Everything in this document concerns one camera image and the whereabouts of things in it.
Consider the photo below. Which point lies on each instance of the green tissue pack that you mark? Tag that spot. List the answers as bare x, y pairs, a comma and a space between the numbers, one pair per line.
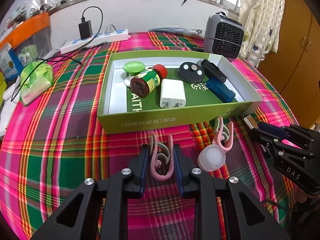
35, 80

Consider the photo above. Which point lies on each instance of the black round three-button remote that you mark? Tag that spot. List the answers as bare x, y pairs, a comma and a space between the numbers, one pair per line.
190, 75

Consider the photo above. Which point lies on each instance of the grey portable fan heater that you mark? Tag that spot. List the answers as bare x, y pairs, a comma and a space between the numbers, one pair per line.
225, 37

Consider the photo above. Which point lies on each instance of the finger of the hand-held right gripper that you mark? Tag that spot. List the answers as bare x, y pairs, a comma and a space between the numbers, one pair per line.
265, 138
272, 128

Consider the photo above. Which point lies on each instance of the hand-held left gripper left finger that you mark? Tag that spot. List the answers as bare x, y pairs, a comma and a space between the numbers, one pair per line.
145, 165

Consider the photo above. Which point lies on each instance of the green knob with white base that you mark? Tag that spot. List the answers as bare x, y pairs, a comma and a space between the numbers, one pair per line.
133, 67

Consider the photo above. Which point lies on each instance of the white plug charger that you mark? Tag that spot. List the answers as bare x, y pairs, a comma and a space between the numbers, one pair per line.
172, 92

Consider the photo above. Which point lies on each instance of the black power adapter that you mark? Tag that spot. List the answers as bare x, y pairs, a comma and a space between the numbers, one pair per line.
85, 30

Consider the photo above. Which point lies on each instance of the pink green plaid tablecloth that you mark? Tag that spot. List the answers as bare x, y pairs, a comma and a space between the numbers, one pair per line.
62, 142

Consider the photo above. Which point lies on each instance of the blue translucent usb adapter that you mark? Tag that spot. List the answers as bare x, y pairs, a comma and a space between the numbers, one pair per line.
218, 87

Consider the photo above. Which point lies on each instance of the assorted clutter pile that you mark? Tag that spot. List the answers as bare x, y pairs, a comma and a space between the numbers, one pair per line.
25, 7

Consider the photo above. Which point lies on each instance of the orange-rimmed storage bin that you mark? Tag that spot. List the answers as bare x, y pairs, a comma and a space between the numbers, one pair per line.
27, 27

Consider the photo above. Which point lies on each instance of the pink plastic clip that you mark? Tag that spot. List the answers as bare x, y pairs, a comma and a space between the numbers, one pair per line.
161, 177
226, 145

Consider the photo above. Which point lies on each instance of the white translucent round cap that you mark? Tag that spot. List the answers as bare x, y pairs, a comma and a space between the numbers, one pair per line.
212, 158

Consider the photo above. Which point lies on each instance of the brown bottle with red cap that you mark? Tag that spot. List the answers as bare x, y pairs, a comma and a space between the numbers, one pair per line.
147, 81

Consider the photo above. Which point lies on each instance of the white power strip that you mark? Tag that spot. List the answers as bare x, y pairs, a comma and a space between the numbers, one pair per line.
112, 36

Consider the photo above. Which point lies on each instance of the wooden wardrobe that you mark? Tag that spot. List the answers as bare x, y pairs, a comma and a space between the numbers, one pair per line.
295, 55

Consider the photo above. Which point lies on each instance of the black small rectangular device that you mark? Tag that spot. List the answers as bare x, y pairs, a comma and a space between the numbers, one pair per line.
212, 68

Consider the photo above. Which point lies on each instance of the green and white cardboard box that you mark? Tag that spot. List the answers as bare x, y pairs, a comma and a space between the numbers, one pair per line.
162, 122

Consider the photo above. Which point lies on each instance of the patterned cream curtain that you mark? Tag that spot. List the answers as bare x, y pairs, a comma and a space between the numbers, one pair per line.
265, 17

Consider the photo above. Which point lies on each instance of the grey floral umbrella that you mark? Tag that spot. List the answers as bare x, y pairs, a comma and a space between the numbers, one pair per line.
182, 32

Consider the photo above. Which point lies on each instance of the blue and white carton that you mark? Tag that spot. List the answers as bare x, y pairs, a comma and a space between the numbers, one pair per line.
8, 62

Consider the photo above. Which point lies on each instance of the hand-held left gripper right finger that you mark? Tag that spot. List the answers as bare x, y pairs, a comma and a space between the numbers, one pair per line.
178, 167

